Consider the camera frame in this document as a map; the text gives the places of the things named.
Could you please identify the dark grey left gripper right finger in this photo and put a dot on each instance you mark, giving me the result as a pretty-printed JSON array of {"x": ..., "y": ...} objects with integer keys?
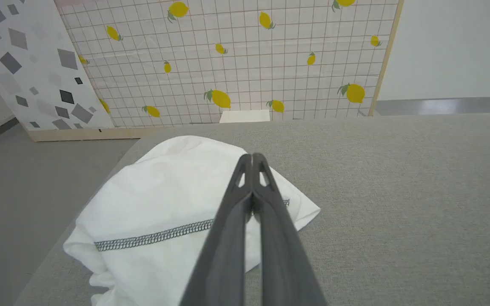
[{"x": 283, "y": 259}]

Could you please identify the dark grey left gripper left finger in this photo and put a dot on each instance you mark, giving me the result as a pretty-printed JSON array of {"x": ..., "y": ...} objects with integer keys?
[{"x": 223, "y": 255}]

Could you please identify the white shirt with grey stitching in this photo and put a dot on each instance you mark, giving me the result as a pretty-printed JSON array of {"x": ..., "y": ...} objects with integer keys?
[{"x": 164, "y": 191}]

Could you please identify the grey fabric sofa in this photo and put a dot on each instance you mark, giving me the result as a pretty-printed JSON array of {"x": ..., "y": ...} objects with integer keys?
[{"x": 398, "y": 212}]

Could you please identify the white box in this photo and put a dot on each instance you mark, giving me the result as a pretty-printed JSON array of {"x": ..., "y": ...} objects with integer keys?
[{"x": 245, "y": 116}]

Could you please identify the light wooden base board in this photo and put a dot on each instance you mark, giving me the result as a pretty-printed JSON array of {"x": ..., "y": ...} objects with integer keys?
[{"x": 83, "y": 134}]

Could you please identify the lemon print grid panel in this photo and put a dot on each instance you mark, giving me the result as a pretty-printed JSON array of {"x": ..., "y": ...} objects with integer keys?
[{"x": 249, "y": 63}]

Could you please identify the grey terrazzo print panel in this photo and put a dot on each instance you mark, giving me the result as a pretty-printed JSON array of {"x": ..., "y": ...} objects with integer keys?
[{"x": 36, "y": 63}]

